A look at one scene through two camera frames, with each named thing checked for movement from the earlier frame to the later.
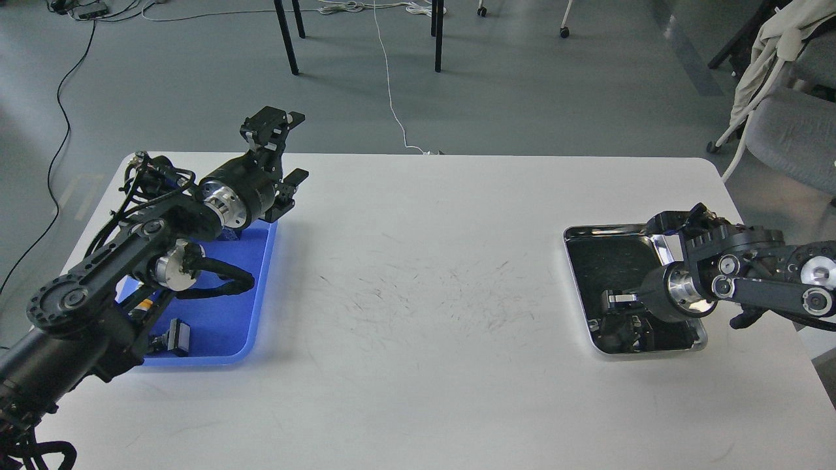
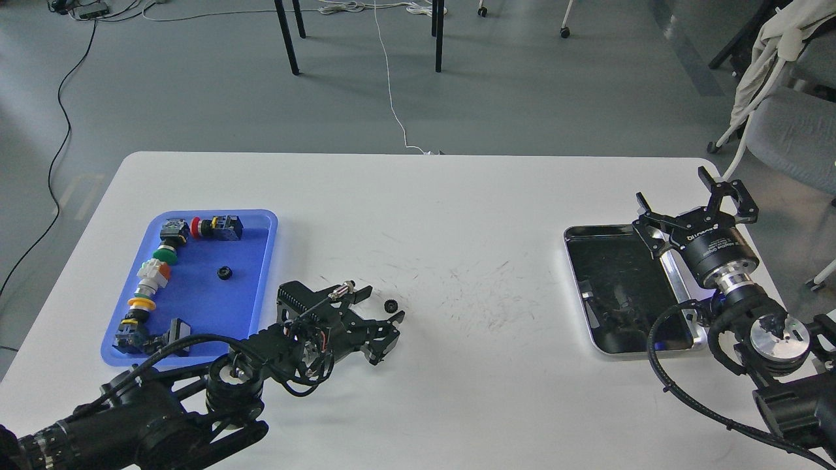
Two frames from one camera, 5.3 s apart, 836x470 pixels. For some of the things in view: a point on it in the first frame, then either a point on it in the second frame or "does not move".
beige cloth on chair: (778, 40) does not move
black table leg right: (437, 31) does not move
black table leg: (286, 32) does not move
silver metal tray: (617, 258) does not move
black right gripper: (670, 293) to (712, 247)
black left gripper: (242, 189) to (312, 329)
